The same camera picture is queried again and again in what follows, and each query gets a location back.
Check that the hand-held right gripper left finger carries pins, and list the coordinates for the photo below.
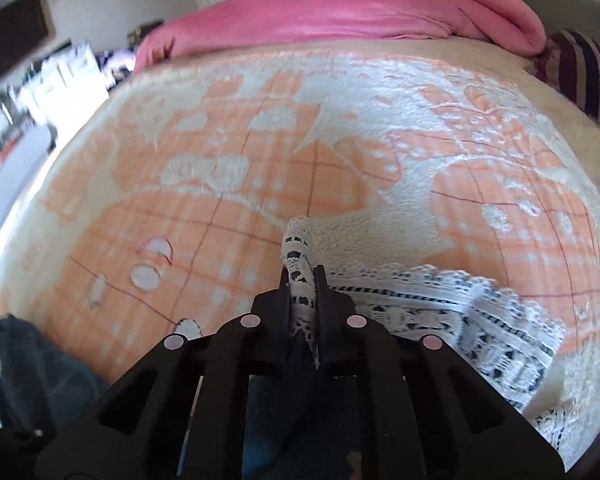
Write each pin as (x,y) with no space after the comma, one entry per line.
(274,322)

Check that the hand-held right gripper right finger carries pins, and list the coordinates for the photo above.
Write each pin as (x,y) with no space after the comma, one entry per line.
(330,322)

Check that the orange patterned fleece blanket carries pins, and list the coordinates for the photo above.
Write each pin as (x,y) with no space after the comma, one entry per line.
(330,180)

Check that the pile of clothes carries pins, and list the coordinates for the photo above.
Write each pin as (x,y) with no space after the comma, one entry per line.
(117,67)

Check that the white rounded panel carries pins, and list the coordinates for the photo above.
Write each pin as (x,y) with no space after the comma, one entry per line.
(12,165)

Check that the pink quilt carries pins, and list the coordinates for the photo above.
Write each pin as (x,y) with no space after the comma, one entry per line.
(355,10)

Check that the white dresser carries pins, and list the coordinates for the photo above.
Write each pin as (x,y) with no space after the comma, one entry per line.
(67,80)

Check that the purple striped pillow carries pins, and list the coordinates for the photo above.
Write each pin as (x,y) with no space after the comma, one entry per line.
(580,72)

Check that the grey headboard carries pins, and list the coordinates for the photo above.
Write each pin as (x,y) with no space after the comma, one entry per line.
(555,5)

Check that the black wall television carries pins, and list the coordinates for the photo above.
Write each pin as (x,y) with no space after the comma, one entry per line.
(15,35)

